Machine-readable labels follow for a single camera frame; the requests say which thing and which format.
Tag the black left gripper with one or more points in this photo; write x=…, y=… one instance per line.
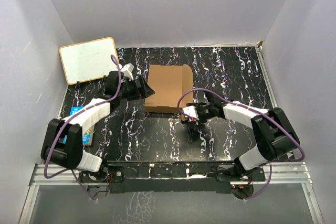
x=143, y=92

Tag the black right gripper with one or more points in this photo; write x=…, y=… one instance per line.
x=200, y=119

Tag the brown cardboard box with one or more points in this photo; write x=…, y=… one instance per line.
x=169, y=84

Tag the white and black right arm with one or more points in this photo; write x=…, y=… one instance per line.
x=273, y=133

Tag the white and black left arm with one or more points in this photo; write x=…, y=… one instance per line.
x=63, y=140

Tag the small orange-framed whiteboard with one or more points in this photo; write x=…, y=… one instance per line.
x=89, y=60

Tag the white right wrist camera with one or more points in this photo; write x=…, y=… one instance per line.
x=190, y=113

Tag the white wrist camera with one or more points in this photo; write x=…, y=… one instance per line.
x=127, y=71
x=190, y=113

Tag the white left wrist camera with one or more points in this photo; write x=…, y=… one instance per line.
x=127, y=71

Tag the black mounting base bracket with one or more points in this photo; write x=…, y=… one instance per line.
x=176, y=176

